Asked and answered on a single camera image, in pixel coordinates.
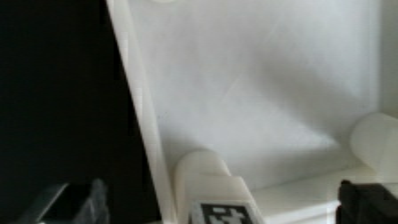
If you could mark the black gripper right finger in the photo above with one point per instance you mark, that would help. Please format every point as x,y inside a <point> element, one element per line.
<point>368,204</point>

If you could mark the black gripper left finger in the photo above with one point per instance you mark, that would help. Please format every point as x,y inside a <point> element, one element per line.
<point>69,204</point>

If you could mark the white square tabletop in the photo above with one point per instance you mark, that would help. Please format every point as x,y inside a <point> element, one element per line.
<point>263,81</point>

